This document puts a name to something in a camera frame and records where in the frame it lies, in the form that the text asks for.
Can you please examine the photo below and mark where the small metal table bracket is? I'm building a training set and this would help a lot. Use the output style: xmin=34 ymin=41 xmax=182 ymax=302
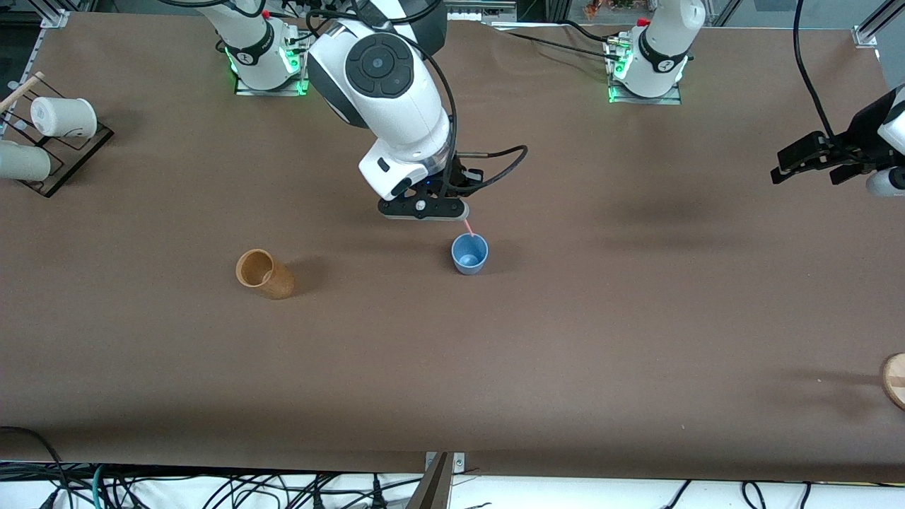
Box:
xmin=424 ymin=452 xmax=467 ymax=474

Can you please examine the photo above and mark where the blue cup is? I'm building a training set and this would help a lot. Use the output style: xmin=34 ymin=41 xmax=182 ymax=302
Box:
xmin=451 ymin=233 xmax=489 ymax=276

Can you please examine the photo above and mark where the thick black floor cable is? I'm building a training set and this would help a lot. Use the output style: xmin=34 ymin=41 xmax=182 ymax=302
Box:
xmin=0 ymin=426 xmax=69 ymax=509

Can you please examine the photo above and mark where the wooden stick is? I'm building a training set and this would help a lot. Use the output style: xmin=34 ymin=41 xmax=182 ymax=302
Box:
xmin=0 ymin=71 xmax=45 ymax=114

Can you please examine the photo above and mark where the dark camera stand post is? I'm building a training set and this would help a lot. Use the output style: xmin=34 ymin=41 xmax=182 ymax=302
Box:
xmin=406 ymin=452 xmax=454 ymax=509

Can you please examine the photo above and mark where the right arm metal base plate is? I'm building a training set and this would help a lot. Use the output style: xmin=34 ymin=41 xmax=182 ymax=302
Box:
xmin=233 ymin=30 xmax=313 ymax=96

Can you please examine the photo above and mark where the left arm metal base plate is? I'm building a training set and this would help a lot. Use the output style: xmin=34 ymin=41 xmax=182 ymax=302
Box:
xmin=606 ymin=35 xmax=683 ymax=105

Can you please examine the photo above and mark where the aluminium frame profile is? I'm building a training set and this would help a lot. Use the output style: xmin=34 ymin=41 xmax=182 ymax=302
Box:
xmin=852 ymin=0 xmax=905 ymax=49

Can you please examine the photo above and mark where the grey electronics box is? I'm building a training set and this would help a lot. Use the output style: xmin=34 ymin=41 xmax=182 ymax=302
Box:
xmin=445 ymin=0 xmax=518 ymax=22

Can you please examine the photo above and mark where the round wooden disc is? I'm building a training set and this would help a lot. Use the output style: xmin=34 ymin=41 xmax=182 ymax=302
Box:
xmin=880 ymin=352 xmax=905 ymax=411

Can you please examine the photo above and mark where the bamboo cup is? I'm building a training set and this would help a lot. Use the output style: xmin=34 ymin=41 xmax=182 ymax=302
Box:
xmin=235 ymin=249 xmax=296 ymax=300

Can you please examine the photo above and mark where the white cup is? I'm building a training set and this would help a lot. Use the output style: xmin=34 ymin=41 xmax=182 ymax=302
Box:
xmin=0 ymin=139 xmax=52 ymax=182
xmin=30 ymin=96 xmax=98 ymax=139

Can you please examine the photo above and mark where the black base power cable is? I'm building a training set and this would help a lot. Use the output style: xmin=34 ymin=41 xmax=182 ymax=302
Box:
xmin=491 ymin=20 xmax=630 ymax=63

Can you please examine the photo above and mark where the black wire cup rack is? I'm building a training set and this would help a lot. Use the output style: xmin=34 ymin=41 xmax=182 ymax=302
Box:
xmin=0 ymin=71 xmax=115 ymax=199

